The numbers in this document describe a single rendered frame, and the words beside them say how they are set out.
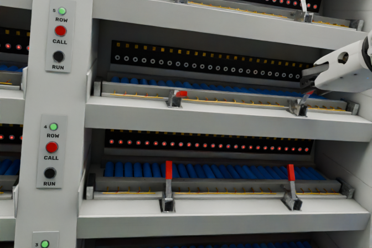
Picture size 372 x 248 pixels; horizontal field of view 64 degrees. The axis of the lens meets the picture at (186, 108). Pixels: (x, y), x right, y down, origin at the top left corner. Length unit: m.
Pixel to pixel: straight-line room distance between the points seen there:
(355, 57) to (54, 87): 0.47
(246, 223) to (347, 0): 0.61
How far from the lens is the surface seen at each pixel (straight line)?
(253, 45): 0.83
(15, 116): 0.57
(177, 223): 0.59
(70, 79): 0.54
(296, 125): 0.65
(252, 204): 0.66
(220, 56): 0.75
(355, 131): 0.74
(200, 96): 0.61
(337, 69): 0.51
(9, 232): 0.60
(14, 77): 0.63
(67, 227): 0.58
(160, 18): 0.57
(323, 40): 0.70
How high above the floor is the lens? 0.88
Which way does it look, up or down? 1 degrees up
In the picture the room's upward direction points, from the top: 4 degrees clockwise
